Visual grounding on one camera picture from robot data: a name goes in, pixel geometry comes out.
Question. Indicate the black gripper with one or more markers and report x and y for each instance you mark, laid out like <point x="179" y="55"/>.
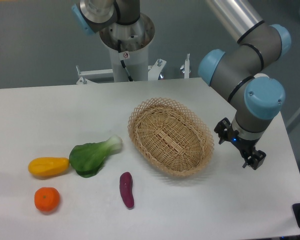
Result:
<point x="252" y="157"/>

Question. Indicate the green bok choy vegetable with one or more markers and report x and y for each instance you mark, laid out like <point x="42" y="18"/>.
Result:
<point x="87" y="159"/>

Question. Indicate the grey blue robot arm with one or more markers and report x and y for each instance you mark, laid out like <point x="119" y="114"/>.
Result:
<point x="257" y="99"/>

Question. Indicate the woven wicker basket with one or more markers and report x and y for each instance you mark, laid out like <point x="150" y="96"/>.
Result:
<point x="171" y="137"/>

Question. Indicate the purple sweet potato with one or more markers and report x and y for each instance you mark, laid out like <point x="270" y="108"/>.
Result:
<point x="126" y="189"/>

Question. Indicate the yellow papaya fruit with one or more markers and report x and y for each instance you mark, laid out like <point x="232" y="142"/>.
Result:
<point x="48" y="166"/>

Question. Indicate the orange tangerine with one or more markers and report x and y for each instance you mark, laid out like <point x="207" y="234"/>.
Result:
<point x="46" y="199"/>

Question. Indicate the white frame leg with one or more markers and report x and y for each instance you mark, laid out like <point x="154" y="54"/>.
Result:
<point x="293" y="121"/>

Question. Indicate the white metal bracket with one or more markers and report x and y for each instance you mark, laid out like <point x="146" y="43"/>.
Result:
<point x="185" y="69"/>

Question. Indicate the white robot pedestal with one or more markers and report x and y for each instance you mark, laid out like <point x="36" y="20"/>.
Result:
<point x="128" y="47"/>

